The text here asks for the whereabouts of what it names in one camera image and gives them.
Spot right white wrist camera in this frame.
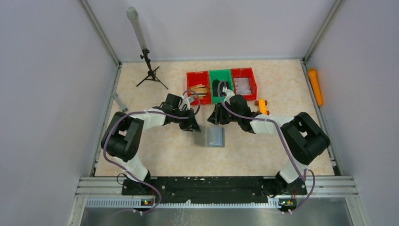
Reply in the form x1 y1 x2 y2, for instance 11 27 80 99
221 87 236 103

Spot orange flashlight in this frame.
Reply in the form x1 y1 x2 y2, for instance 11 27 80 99
307 68 323 106

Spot yellow toy brick car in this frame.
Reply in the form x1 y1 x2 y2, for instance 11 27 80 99
255 98 270 115

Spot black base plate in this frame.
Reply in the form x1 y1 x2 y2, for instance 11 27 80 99
121 176 307 204

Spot grey card holder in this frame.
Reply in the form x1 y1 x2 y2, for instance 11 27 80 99
194 126 225 148

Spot right red bin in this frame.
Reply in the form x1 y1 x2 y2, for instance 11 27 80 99
230 67 257 101

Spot black tripod with grey tube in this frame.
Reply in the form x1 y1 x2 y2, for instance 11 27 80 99
126 7 168 90

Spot black item in bin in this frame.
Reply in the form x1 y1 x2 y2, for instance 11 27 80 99
212 80 230 97

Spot red bin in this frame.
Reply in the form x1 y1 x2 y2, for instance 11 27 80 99
186 71 211 105
230 67 257 101

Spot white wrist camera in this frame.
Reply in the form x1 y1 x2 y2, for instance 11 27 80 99
221 87 236 103
178 96 194 111

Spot clear bag in bin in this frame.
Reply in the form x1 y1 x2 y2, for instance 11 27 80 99
234 77 252 95

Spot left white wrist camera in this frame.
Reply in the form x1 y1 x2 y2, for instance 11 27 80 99
178 96 194 111

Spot green bin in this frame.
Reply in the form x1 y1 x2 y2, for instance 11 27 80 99
208 69 234 104

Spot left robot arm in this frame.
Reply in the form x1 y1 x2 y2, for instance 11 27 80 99
101 94 201 182

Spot left red bin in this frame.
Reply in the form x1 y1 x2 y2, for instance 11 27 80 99
186 71 211 105

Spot small grey bracket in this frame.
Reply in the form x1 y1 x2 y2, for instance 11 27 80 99
111 92 128 113

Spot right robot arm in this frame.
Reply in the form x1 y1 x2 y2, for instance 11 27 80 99
207 95 330 195

